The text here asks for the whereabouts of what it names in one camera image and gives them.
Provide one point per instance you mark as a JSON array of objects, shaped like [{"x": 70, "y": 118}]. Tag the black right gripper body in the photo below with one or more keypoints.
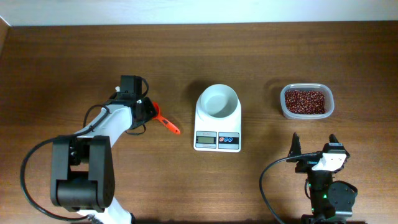
[{"x": 306, "y": 165}]

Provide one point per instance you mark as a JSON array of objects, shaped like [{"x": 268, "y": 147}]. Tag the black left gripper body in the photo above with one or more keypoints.
[{"x": 149, "y": 110}]

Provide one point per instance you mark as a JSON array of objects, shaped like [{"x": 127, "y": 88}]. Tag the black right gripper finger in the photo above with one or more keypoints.
[
  {"x": 295, "y": 149},
  {"x": 333, "y": 139}
]

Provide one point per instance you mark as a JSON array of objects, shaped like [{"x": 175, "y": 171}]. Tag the orange plastic measuring scoop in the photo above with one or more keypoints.
[{"x": 169, "y": 125}]

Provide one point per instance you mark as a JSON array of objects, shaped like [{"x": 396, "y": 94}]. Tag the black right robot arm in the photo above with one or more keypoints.
[{"x": 331, "y": 200}]

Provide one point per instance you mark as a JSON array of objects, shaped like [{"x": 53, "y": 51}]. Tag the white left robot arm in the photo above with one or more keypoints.
[{"x": 82, "y": 173}]

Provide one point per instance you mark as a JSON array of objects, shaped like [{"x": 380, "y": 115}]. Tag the white digital kitchen scale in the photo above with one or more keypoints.
[{"x": 217, "y": 135}]

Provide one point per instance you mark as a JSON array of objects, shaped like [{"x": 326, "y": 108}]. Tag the red beans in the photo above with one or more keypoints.
[{"x": 305, "y": 102}]

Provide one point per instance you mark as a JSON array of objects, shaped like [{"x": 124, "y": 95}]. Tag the clear plastic container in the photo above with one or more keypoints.
[{"x": 329, "y": 100}]

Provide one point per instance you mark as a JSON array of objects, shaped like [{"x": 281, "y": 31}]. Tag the white round bowl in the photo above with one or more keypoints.
[{"x": 219, "y": 101}]

